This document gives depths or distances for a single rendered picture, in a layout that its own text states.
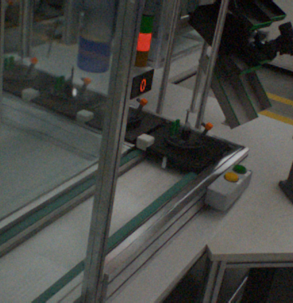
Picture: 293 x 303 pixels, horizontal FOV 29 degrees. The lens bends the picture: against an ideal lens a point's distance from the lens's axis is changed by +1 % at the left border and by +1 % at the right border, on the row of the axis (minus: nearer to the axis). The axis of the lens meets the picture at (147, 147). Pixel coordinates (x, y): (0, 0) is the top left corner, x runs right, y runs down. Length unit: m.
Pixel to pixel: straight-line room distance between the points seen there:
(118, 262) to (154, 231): 0.17
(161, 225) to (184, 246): 0.14
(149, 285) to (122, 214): 0.24
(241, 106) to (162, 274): 0.88
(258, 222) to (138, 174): 0.41
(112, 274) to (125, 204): 0.36
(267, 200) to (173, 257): 0.50
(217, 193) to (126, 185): 0.28
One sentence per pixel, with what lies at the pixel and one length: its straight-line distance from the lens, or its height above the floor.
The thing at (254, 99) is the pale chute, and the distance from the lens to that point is 2.32.
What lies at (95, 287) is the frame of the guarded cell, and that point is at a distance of 1.21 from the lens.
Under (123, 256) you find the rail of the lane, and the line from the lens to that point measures 1.40.
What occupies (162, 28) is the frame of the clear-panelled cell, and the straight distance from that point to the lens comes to 2.89.
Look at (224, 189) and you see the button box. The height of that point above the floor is 0.96.
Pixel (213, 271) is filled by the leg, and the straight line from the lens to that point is 1.72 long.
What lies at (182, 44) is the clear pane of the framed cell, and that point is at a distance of 3.16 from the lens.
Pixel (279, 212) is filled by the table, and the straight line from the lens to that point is 1.92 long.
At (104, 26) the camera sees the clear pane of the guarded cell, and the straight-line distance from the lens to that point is 0.90.
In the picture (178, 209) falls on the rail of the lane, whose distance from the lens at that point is 1.61.
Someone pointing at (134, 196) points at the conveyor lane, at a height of 0.92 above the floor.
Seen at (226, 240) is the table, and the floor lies 0.86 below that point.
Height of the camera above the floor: 1.82
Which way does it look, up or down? 27 degrees down
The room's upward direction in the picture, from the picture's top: 10 degrees clockwise
